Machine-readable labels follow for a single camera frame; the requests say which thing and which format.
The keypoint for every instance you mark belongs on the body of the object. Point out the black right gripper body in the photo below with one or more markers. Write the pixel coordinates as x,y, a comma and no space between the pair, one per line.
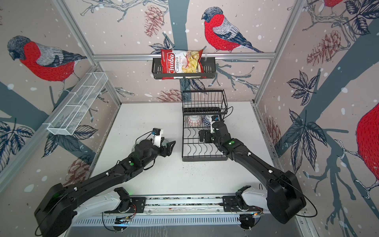
210,138

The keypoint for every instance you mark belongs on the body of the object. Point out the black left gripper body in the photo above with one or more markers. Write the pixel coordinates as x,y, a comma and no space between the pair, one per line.
162,151

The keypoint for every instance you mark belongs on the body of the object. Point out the blue geometric patterned bowl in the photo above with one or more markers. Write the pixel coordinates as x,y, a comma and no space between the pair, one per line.
194,121

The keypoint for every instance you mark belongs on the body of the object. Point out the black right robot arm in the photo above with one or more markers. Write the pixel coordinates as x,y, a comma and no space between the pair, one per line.
284,195

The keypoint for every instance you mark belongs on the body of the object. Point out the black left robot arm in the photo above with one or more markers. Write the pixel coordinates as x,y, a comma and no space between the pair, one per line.
57,209

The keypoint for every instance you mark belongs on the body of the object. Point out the black two-tier dish rack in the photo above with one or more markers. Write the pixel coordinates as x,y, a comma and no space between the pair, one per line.
201,102

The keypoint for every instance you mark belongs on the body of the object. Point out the red cassava chips bag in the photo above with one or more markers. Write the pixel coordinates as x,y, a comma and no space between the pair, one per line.
180,61

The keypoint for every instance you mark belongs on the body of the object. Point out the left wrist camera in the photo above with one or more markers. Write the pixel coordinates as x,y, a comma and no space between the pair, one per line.
158,138

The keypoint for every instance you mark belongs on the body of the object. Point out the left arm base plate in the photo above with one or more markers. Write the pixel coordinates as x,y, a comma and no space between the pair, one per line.
134,205

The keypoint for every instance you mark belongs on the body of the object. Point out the black wall basket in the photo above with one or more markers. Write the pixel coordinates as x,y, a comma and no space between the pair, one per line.
208,66

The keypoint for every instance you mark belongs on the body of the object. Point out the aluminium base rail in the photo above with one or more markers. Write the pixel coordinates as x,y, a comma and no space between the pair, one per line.
110,201

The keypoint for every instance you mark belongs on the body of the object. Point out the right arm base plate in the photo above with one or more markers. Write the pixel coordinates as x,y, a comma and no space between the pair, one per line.
236,204

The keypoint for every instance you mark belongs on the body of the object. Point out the white mesh wall shelf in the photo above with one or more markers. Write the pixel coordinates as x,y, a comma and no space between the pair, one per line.
80,101

